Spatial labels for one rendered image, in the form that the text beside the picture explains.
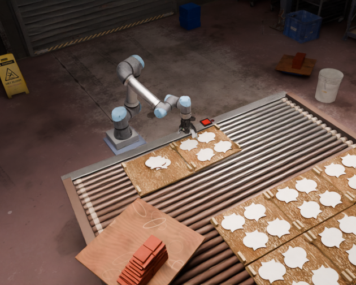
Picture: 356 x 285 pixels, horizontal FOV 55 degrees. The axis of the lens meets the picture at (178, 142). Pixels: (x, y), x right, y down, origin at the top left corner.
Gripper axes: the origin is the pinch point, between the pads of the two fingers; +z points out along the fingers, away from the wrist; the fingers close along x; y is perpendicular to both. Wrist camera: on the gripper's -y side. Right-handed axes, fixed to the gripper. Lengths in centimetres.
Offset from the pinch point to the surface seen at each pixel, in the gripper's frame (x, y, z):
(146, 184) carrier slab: -9, 49, 8
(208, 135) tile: 10.4, -15.0, 7.1
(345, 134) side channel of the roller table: 106, -57, 8
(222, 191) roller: 40, 32, 10
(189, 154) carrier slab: 5.4, 10.1, 7.9
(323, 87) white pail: 77, -242, 79
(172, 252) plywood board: 34, 93, -3
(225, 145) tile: 26.7, -8.7, 7.1
